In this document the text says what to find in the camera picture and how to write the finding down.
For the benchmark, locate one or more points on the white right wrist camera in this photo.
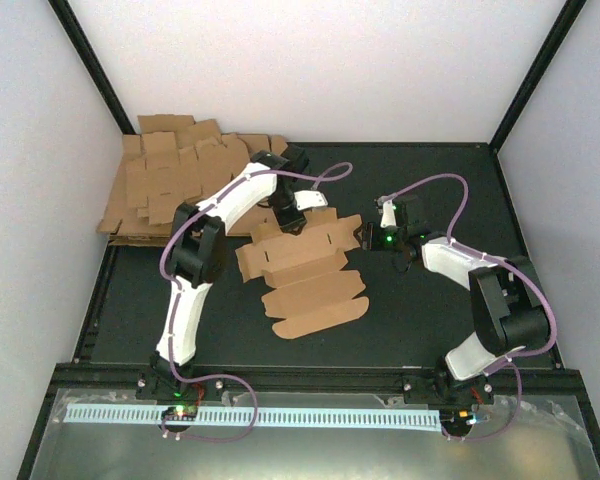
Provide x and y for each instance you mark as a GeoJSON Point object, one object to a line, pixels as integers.
{"type": "Point", "coordinates": [387, 210]}

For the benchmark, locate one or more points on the stack of flat cardboard blanks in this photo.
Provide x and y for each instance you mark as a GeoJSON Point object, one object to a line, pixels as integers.
{"type": "Point", "coordinates": [174, 159]}

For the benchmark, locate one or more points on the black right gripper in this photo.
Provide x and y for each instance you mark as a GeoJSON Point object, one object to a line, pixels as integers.
{"type": "Point", "coordinates": [370, 240]}

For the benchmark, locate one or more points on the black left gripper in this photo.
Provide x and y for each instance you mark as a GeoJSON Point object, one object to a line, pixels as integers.
{"type": "Point", "coordinates": [287, 223]}

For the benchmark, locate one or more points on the brown cardboard box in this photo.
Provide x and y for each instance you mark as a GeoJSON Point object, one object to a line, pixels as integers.
{"type": "Point", "coordinates": [311, 290]}

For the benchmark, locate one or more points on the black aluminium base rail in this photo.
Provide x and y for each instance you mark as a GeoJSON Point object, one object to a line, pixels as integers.
{"type": "Point", "coordinates": [413, 385]}

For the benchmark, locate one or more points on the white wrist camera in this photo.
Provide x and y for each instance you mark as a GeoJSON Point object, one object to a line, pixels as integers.
{"type": "Point", "coordinates": [309, 199]}
{"type": "Point", "coordinates": [387, 210]}

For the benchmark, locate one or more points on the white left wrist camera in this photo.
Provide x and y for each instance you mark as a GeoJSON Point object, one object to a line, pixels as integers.
{"type": "Point", "coordinates": [309, 199]}

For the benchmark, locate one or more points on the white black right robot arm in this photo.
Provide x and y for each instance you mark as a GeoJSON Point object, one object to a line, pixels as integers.
{"type": "Point", "coordinates": [507, 312]}

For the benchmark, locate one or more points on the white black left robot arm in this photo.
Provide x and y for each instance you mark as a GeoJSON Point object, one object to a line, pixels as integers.
{"type": "Point", "coordinates": [196, 253]}

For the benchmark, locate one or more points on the white slotted cable duct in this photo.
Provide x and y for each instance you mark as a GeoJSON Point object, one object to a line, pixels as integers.
{"type": "Point", "coordinates": [265, 417]}

